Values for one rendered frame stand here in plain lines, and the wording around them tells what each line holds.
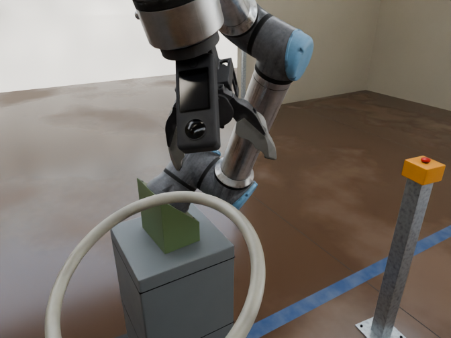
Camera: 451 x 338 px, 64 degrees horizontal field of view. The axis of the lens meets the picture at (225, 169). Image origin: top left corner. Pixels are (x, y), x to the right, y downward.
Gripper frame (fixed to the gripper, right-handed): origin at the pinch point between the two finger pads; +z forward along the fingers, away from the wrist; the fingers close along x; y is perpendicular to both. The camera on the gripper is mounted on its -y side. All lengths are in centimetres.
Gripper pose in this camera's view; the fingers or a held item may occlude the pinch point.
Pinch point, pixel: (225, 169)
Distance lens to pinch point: 53.8
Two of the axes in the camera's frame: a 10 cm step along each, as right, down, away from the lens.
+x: -9.7, 1.1, 2.2
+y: 0.8, -7.0, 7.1
